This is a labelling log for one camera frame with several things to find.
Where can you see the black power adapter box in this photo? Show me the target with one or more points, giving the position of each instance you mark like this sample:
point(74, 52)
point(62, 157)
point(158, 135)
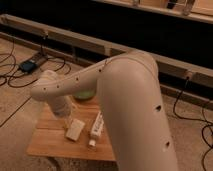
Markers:
point(27, 66)

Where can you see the white sponge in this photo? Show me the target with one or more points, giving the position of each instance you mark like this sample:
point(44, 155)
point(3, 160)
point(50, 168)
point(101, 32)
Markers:
point(75, 129)

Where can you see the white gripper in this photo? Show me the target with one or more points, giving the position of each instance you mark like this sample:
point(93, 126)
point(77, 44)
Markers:
point(61, 107)

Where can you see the green ceramic bowl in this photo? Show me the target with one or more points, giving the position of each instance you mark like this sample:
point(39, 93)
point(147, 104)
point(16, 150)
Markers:
point(84, 95)

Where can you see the white tube with cap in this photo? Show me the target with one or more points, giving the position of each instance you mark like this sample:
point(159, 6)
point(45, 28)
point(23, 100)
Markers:
point(96, 130)

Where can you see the wooden table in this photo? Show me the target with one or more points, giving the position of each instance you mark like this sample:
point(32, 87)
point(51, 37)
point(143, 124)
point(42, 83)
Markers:
point(49, 139)

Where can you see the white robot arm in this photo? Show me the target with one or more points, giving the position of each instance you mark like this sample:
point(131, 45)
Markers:
point(129, 96)

